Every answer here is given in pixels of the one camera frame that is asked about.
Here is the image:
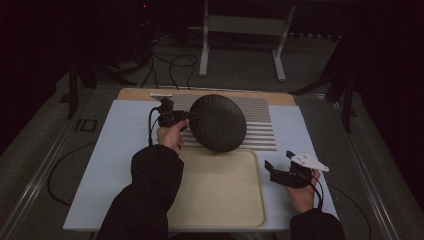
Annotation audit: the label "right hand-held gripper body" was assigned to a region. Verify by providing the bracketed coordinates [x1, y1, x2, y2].
[270, 152, 330, 189]

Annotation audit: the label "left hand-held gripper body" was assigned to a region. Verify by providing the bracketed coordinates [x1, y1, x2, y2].
[150, 93, 190, 128]

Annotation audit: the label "dark round plate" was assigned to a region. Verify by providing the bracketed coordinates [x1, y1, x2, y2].
[188, 94, 248, 154]

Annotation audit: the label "beige tray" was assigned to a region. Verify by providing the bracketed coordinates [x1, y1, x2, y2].
[166, 148, 267, 229]

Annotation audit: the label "person's left hand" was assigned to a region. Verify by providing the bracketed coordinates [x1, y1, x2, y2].
[156, 119, 190, 156]

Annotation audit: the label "person's right hand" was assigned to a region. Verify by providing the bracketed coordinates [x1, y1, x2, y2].
[284, 169, 322, 215]

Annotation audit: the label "striped placemat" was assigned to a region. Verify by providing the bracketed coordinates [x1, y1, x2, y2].
[169, 94, 278, 152]

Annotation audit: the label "pale blue board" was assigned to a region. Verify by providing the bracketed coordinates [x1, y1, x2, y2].
[63, 99, 343, 232]

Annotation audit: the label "black stand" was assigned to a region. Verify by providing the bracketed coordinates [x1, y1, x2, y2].
[289, 33, 358, 134]
[59, 49, 138, 120]

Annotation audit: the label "grey metal stand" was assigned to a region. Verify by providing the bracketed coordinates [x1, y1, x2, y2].
[198, 0, 297, 83]

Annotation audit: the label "black floor cables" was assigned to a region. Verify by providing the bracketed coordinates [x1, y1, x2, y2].
[139, 33, 199, 90]

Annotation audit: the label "metal floor rail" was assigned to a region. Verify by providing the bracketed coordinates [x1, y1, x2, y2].
[294, 93, 403, 240]
[0, 86, 101, 239]

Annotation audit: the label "right hand-held gripper cable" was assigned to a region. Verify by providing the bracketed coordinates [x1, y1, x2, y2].
[309, 176, 373, 240]

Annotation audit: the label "hand-held gripper cable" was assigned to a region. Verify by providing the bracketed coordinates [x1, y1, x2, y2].
[309, 176, 373, 240]
[47, 106, 162, 206]

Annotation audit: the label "black rectangular floor frame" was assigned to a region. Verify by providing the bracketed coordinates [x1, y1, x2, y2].
[74, 118, 99, 132]

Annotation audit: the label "left hand-held gripper cable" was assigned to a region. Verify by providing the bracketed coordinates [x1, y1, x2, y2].
[47, 106, 162, 206]

